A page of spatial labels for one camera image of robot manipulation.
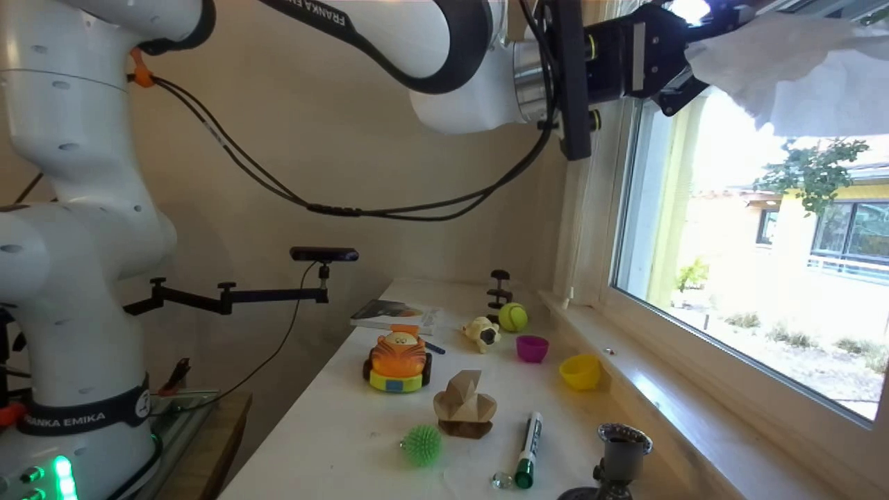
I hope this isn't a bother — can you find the green white marker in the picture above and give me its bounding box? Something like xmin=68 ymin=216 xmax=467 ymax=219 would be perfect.
xmin=511 ymin=412 xmax=544 ymax=488

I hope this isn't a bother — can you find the green fuzzy ball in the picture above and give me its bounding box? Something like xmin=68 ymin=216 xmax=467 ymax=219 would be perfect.
xmin=401 ymin=424 xmax=442 ymax=467

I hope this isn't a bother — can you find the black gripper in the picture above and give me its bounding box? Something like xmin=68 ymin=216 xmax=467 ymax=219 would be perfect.
xmin=585 ymin=4 xmax=721 ymax=120

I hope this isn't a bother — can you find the magenta plastic cup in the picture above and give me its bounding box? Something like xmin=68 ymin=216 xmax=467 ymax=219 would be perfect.
xmin=517 ymin=337 xmax=547 ymax=363

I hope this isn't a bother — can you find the wooden block toy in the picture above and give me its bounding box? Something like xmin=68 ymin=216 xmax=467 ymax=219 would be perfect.
xmin=433 ymin=369 xmax=499 ymax=440

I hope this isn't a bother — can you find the black clamp mount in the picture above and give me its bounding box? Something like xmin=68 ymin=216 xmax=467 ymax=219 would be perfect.
xmin=486 ymin=270 xmax=515 ymax=312

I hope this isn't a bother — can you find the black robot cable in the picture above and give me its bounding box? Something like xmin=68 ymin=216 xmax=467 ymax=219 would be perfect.
xmin=147 ymin=73 xmax=565 ymax=226

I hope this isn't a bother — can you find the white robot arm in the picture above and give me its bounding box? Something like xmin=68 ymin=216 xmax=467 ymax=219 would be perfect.
xmin=0 ymin=0 xmax=524 ymax=500

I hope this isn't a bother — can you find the black stereo camera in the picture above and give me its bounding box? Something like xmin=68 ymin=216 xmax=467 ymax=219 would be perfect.
xmin=289 ymin=248 xmax=360 ymax=263

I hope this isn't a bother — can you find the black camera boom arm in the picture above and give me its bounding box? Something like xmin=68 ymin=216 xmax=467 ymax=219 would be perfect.
xmin=125 ymin=277 xmax=331 ymax=316

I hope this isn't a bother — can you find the white paper napkin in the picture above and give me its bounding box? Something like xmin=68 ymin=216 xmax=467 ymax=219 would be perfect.
xmin=688 ymin=15 xmax=889 ymax=137

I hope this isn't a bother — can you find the yellow plush toy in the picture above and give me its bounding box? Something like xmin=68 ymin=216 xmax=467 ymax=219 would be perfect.
xmin=465 ymin=316 xmax=500 ymax=352

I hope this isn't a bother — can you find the yellow plastic cup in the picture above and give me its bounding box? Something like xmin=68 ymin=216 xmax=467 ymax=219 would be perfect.
xmin=560 ymin=355 xmax=603 ymax=391

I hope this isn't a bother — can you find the yellow tennis ball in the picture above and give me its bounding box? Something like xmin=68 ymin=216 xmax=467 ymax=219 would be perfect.
xmin=499 ymin=302 xmax=532 ymax=334

